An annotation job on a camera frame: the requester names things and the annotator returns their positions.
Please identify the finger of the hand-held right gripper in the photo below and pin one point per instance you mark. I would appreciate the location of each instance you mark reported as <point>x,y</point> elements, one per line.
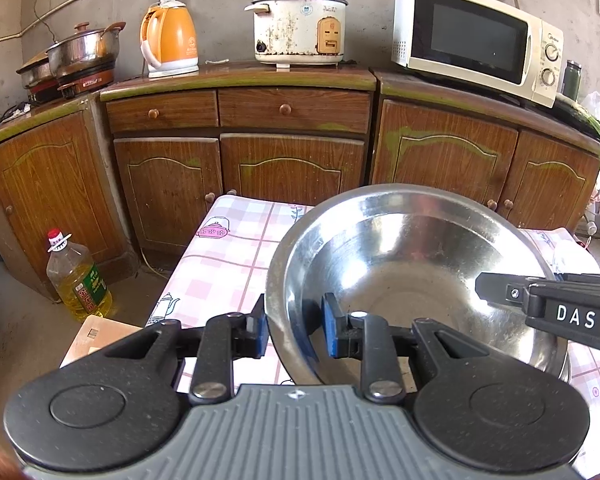
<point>500,287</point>

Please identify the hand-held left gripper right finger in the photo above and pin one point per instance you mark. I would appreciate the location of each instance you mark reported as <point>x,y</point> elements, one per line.
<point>330,327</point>

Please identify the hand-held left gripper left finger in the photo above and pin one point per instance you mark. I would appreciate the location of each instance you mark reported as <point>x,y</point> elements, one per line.
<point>259,330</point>

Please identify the small steel bowl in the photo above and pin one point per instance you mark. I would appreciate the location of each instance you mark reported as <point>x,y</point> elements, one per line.
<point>405,250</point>

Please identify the wooden two-door cabinet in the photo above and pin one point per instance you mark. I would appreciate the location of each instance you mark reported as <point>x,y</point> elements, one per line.
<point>455,155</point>

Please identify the cardboard box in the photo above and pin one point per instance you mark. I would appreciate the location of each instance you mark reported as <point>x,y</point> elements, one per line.
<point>100,340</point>

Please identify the wooden cabinet with drawers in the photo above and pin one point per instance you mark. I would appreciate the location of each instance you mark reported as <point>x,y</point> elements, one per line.
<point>240,160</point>

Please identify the cooking oil bottle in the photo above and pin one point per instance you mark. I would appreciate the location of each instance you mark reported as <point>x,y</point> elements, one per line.
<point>77,280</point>

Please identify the clear plastic bag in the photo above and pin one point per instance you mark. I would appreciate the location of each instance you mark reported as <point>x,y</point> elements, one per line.
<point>595,105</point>

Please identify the green thermos bottle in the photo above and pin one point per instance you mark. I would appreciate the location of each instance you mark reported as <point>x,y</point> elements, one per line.
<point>571,80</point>

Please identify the cream microwave oven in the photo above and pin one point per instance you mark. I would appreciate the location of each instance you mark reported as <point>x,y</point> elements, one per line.
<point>475,40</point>

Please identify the wooden corner cabinet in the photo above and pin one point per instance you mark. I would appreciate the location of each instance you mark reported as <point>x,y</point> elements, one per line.
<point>50,185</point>

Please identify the white rice cooker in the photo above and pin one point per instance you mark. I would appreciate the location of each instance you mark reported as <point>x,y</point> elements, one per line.
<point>300,27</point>

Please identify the orange electric kettle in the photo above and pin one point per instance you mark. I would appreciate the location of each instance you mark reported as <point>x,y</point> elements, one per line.
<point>170,40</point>

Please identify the red electric cooker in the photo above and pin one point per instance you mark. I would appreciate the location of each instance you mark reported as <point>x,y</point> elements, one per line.
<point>80,82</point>

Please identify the steel cooking pot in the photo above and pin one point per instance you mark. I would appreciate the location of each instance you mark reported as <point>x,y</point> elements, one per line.
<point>82,50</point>

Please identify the steel pan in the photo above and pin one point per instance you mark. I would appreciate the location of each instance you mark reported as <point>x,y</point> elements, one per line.
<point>35,72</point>

